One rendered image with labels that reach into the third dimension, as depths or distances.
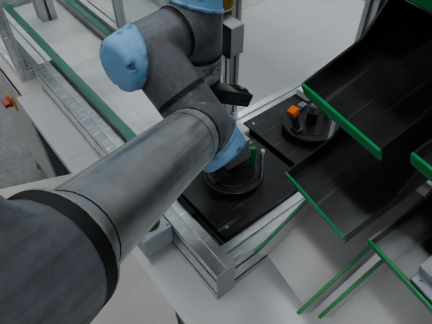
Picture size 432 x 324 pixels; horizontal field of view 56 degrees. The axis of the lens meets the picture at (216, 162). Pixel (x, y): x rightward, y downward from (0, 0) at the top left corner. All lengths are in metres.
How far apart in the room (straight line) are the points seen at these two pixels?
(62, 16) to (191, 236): 1.14
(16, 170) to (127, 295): 1.68
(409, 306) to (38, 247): 0.58
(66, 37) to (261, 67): 0.70
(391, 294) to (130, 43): 0.53
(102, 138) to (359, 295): 0.69
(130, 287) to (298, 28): 1.19
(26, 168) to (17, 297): 2.26
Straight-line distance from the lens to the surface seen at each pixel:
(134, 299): 0.90
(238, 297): 0.88
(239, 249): 0.82
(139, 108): 1.19
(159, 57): 0.53
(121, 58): 0.51
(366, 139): 0.45
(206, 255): 0.81
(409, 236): 0.59
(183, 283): 0.90
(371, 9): 0.56
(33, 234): 0.23
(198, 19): 0.58
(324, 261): 0.73
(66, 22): 1.68
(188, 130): 0.44
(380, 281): 0.72
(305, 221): 0.75
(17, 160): 2.54
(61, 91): 1.24
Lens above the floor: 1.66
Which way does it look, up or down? 47 degrees down
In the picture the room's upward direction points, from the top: straight up
